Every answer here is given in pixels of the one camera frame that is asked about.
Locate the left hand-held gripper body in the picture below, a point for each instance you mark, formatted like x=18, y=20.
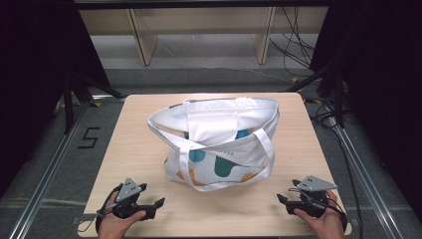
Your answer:
x=127, y=194

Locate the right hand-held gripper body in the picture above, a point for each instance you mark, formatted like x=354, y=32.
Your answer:
x=312, y=194

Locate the white tote bag coloured blobs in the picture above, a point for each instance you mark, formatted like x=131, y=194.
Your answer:
x=212, y=126

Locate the person's right hand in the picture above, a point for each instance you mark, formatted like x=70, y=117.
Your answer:
x=323, y=224

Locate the person's left hand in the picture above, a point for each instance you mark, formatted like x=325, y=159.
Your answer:
x=116, y=225

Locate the black metal stand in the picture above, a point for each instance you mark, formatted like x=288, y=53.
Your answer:
x=69, y=106
x=338, y=99

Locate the yellow tape piece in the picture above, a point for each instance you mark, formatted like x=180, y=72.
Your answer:
x=97, y=104
x=295, y=80

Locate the black curtain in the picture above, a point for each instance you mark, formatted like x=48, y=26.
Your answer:
x=381, y=83
x=36, y=83

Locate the aluminium floor rail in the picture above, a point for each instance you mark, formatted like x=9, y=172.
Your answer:
x=49, y=172
x=365, y=179

